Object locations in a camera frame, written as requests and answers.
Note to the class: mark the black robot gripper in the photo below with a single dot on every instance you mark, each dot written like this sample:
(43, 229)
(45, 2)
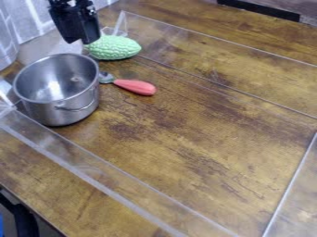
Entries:
(75, 20)

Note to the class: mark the stainless steel pot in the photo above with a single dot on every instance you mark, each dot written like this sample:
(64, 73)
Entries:
(57, 87)

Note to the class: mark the pink handled metal spoon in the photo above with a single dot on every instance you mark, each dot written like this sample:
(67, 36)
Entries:
(138, 87)

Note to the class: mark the green bitter melon toy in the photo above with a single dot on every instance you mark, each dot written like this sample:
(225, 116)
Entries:
(112, 47)

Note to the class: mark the black bar at back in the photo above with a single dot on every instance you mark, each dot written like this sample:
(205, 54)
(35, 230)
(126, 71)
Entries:
(263, 10)

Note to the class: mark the clear acrylic barrier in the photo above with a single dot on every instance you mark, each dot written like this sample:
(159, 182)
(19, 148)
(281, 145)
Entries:
(210, 159)

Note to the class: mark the black table leg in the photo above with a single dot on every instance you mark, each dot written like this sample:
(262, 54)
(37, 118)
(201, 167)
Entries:
(25, 222)

